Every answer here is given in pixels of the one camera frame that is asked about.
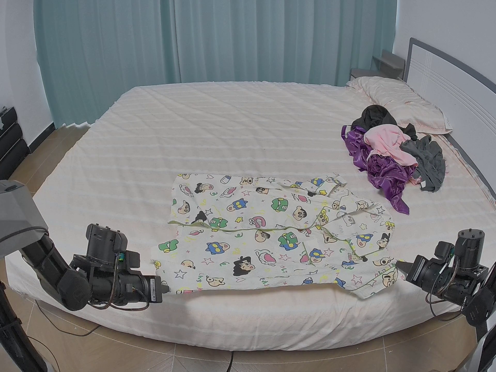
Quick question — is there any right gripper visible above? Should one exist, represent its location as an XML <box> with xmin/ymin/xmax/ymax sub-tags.
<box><xmin>394</xmin><ymin>255</ymin><xmax>446</xmax><ymax>293</ymax></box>

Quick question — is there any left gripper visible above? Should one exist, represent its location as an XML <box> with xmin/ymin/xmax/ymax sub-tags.
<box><xmin>102</xmin><ymin>270</ymin><xmax>171</xmax><ymax>305</ymax></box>

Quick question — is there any white printed pyjama top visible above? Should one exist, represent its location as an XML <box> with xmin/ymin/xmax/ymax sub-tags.
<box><xmin>150</xmin><ymin>173</ymin><xmax>400</xmax><ymax>300</ymax></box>

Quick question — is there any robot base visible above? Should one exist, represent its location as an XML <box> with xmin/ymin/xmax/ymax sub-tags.
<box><xmin>471</xmin><ymin>324</ymin><xmax>496</xmax><ymax>372</ymax></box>

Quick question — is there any bed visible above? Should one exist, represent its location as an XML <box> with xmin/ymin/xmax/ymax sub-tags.
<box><xmin>3</xmin><ymin>37</ymin><xmax>496</xmax><ymax>353</ymax></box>

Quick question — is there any purple satin garment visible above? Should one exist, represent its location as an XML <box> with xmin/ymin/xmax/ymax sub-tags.
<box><xmin>341</xmin><ymin>126</ymin><xmax>417</xmax><ymax>215</ymax></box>

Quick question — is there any dark grey garment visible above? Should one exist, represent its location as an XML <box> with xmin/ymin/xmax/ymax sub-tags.
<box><xmin>400</xmin><ymin>136</ymin><xmax>447</xmax><ymax>193</ymax></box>

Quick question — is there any pink garment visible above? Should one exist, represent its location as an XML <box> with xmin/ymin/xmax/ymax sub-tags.
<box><xmin>363</xmin><ymin>126</ymin><xmax>423</xmax><ymax>187</ymax></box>

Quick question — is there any black garment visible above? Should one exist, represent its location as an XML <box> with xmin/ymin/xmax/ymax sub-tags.
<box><xmin>352</xmin><ymin>105</ymin><xmax>418</xmax><ymax>140</ymax></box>

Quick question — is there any pale pink pillow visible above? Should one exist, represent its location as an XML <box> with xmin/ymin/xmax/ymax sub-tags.
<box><xmin>346</xmin><ymin>76</ymin><xmax>453</xmax><ymax>135</ymax></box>

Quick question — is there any grey bedside table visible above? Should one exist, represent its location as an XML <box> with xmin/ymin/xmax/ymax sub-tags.
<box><xmin>351</xmin><ymin>50</ymin><xmax>405</xmax><ymax>81</ymax></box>

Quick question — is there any black chest of drawers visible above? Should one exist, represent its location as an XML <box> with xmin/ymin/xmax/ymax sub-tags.
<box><xmin>0</xmin><ymin>106</ymin><xmax>28</xmax><ymax>169</ymax></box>

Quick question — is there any blue-green curtain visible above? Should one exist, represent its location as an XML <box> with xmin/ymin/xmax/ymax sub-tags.
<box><xmin>34</xmin><ymin>0</ymin><xmax>400</xmax><ymax>129</ymax></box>

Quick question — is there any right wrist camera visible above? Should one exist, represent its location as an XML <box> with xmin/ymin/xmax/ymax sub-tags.
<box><xmin>434</xmin><ymin>241</ymin><xmax>456</xmax><ymax>260</ymax></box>

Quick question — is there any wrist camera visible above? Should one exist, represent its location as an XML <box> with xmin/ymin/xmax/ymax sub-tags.
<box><xmin>116</xmin><ymin>250</ymin><xmax>140</xmax><ymax>270</ymax></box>
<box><xmin>434</xmin><ymin>241</ymin><xmax>456</xmax><ymax>260</ymax></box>

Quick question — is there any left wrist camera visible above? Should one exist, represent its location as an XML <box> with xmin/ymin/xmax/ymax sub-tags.
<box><xmin>116</xmin><ymin>250</ymin><xmax>140</xmax><ymax>270</ymax></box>

